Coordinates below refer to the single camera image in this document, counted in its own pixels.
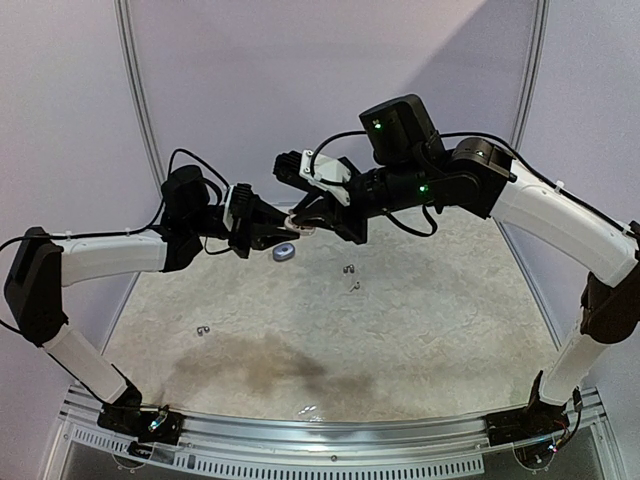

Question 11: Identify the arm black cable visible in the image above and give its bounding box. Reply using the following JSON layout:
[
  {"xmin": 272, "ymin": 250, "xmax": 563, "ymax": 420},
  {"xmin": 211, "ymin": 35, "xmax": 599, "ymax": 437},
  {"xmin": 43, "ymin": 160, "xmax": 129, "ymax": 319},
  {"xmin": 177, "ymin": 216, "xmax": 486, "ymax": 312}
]
[
  {"xmin": 149, "ymin": 148, "xmax": 234, "ymax": 236},
  {"xmin": 309, "ymin": 130, "xmax": 441, "ymax": 237}
]

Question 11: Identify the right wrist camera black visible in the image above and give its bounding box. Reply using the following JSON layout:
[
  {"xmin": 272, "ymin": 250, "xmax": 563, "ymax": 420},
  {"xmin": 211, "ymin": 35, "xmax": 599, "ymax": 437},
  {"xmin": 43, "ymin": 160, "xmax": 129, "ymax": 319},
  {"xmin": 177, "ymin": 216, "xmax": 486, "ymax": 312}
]
[{"xmin": 273, "ymin": 150, "xmax": 355, "ymax": 207}]

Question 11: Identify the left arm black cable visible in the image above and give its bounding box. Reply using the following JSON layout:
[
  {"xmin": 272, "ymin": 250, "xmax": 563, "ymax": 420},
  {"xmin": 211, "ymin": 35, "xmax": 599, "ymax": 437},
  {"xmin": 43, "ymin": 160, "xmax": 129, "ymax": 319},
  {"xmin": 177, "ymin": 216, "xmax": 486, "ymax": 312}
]
[{"xmin": 149, "ymin": 148, "xmax": 234, "ymax": 236}]

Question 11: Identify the aluminium corner post right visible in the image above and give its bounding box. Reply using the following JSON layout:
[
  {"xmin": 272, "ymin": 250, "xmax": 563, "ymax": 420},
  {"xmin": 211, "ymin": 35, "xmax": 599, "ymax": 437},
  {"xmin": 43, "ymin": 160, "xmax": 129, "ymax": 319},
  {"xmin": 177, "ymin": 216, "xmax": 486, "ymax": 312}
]
[{"xmin": 508, "ymin": 0, "xmax": 550, "ymax": 149}]

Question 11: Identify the aluminium front rail base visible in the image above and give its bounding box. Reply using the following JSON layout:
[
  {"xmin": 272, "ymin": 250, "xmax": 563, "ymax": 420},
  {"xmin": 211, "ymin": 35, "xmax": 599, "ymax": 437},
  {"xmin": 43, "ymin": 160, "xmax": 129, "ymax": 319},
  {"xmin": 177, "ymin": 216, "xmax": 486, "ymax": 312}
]
[{"xmin": 44, "ymin": 387, "xmax": 624, "ymax": 479}]

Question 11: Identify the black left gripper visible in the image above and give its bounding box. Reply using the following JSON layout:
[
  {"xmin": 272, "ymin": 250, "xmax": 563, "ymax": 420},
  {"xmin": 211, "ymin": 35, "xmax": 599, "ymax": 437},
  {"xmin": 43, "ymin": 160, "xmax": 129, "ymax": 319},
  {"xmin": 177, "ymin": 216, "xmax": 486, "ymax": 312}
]
[{"xmin": 188, "ymin": 191, "xmax": 299, "ymax": 258}]

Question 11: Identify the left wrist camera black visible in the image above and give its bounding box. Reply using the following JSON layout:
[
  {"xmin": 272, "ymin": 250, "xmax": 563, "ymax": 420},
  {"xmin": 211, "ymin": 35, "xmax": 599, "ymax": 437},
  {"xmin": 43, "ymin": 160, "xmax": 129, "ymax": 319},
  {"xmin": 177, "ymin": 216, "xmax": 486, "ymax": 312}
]
[{"xmin": 223, "ymin": 183, "xmax": 255, "ymax": 229}]

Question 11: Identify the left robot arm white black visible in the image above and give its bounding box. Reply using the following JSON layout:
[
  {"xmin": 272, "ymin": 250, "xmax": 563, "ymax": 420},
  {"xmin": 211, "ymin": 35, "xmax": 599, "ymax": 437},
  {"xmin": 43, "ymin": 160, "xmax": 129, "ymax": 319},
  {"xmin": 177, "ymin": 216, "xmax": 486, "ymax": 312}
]
[{"xmin": 4, "ymin": 165, "xmax": 300, "ymax": 444}]

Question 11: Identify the blue-grey earbud charging case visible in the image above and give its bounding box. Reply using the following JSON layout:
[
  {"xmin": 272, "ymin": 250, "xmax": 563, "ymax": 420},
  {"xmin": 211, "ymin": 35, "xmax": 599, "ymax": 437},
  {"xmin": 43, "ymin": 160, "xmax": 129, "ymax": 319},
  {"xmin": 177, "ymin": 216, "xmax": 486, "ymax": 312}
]
[{"xmin": 272, "ymin": 242, "xmax": 296, "ymax": 263}]

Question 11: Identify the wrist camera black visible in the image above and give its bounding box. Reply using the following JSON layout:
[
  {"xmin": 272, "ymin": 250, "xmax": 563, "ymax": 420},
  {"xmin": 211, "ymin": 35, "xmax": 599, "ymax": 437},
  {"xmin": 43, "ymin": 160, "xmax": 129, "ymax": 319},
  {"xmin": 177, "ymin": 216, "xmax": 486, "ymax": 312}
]
[
  {"xmin": 223, "ymin": 183, "xmax": 255, "ymax": 229},
  {"xmin": 273, "ymin": 150, "xmax": 355, "ymax": 207}
]

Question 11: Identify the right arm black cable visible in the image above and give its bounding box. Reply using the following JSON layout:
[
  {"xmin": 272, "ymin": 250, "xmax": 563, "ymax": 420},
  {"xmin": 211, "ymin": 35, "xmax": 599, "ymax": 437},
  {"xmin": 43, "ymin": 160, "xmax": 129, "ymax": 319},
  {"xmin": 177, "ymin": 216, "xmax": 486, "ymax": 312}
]
[{"xmin": 309, "ymin": 130, "xmax": 441, "ymax": 237}]

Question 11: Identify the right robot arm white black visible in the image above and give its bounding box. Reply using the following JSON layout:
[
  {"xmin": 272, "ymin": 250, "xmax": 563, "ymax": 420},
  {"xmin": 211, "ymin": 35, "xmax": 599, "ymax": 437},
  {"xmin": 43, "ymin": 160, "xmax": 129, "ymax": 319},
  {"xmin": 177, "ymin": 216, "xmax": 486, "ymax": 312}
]
[{"xmin": 286, "ymin": 94, "xmax": 639, "ymax": 436}]

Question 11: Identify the pink white earbud charging case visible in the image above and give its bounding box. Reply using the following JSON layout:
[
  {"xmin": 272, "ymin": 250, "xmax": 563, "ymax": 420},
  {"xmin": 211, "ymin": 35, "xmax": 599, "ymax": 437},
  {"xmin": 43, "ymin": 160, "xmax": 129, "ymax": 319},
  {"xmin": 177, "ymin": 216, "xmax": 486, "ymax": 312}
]
[{"xmin": 283, "ymin": 214, "xmax": 316, "ymax": 237}]

